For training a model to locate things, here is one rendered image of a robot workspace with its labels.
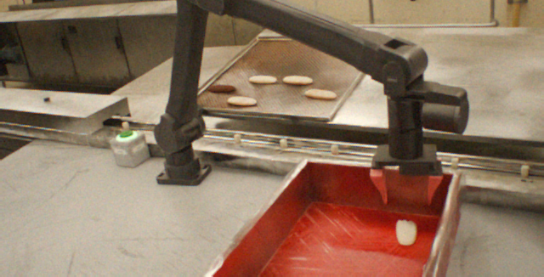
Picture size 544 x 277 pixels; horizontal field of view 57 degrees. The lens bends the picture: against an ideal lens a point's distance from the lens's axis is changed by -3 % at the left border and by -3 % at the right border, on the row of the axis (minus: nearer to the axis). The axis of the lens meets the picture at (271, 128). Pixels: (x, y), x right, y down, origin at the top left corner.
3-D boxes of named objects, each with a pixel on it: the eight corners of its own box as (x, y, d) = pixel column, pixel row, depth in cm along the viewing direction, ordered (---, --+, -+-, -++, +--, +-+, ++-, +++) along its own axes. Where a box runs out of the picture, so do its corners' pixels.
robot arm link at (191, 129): (181, 145, 131) (166, 155, 127) (173, 109, 127) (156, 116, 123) (207, 151, 125) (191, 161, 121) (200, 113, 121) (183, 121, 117)
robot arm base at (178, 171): (155, 183, 128) (198, 186, 124) (148, 155, 125) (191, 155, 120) (172, 167, 135) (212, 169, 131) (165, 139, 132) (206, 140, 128)
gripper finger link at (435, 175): (442, 213, 86) (443, 165, 83) (399, 212, 88) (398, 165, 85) (440, 193, 92) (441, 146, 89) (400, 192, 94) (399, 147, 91)
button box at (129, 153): (116, 176, 143) (106, 140, 139) (136, 163, 149) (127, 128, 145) (138, 180, 139) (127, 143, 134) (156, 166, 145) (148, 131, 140)
